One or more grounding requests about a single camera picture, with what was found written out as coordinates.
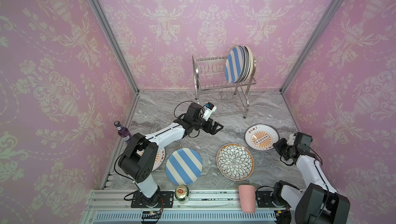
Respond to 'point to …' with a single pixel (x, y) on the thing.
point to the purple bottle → (123, 132)
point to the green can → (182, 193)
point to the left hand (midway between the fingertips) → (217, 124)
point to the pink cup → (248, 198)
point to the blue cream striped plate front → (183, 166)
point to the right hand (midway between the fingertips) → (275, 143)
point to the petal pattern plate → (235, 161)
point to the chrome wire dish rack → (213, 90)
